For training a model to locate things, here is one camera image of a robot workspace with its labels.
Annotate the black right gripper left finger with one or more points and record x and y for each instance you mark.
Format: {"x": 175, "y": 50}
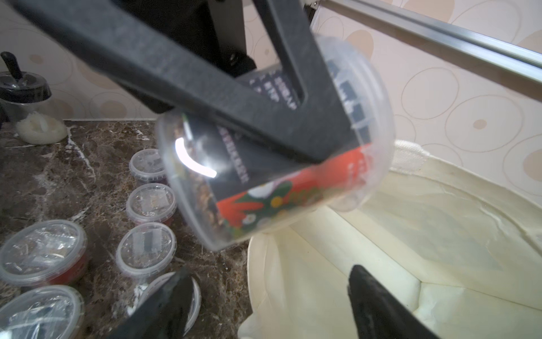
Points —
{"x": 164, "y": 314}

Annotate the red black label jar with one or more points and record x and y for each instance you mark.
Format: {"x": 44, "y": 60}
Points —
{"x": 228, "y": 189}

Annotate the silver aluminium bar left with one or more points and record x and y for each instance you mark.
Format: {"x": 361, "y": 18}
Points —
{"x": 503, "y": 55}

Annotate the black lid jar by wall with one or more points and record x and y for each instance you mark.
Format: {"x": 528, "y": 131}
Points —
{"x": 27, "y": 100}

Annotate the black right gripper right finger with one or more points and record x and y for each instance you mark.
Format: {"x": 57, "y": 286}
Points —
{"x": 377, "y": 313}

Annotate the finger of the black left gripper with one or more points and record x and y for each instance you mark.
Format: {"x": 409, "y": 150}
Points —
{"x": 152, "y": 48}

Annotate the orange seed jar clear lid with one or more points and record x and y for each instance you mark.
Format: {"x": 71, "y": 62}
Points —
{"x": 195, "y": 303}

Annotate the cream canvas starry night bag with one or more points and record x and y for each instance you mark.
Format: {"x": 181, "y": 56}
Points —
{"x": 460, "y": 253}

